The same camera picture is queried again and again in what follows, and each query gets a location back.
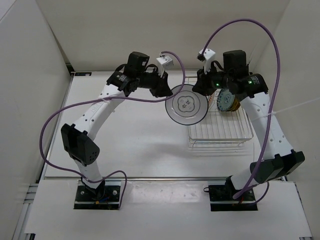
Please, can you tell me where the white plate with flower outline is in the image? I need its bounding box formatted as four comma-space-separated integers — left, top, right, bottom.
165, 84, 209, 126

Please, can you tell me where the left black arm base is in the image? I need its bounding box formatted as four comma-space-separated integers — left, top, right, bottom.
73, 180, 122, 210

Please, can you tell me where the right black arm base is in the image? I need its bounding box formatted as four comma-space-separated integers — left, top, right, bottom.
202, 183, 258, 212

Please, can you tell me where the silver wire dish rack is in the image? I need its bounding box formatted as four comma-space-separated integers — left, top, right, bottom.
187, 89, 254, 150

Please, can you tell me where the white cable tie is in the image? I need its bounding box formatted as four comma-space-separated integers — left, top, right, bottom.
253, 97, 320, 121

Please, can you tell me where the yellow plate with black symbols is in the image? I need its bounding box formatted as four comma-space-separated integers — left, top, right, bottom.
230, 97, 241, 112

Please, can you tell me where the white plate orange sunburst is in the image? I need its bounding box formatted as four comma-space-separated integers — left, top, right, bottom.
207, 92, 216, 108

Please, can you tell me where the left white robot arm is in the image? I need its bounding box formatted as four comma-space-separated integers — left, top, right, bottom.
61, 51, 173, 200

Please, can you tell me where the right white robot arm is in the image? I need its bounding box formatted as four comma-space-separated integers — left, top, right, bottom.
192, 48, 305, 200

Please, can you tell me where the purple cable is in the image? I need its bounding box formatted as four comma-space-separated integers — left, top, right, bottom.
203, 18, 280, 208
39, 51, 186, 210

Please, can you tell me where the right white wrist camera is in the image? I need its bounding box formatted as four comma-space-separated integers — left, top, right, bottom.
197, 48, 216, 74

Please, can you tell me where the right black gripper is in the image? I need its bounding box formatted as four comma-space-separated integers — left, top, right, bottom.
192, 64, 233, 97

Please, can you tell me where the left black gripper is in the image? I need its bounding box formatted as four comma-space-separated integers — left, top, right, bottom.
136, 67, 173, 98

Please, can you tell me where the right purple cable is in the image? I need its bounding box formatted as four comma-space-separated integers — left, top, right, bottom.
203, 18, 280, 208

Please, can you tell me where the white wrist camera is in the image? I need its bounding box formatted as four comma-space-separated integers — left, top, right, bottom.
155, 53, 174, 78
197, 48, 216, 74

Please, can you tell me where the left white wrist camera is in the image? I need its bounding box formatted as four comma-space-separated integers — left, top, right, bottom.
155, 53, 174, 78

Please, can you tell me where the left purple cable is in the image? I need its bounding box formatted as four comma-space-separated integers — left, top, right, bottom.
39, 51, 186, 210

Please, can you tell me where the blue floral plate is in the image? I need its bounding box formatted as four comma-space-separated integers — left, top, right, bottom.
217, 89, 236, 112

